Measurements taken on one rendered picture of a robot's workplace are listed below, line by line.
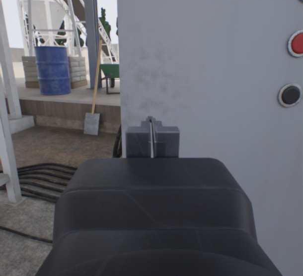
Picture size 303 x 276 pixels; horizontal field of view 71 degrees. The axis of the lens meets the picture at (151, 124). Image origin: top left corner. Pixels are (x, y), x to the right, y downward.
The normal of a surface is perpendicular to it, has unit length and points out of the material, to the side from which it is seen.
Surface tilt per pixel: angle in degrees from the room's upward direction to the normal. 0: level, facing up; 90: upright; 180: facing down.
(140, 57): 90
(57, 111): 90
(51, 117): 90
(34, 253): 0
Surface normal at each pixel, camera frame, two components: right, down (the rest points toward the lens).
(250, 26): 0.02, 0.29
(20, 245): 0.00, -0.96
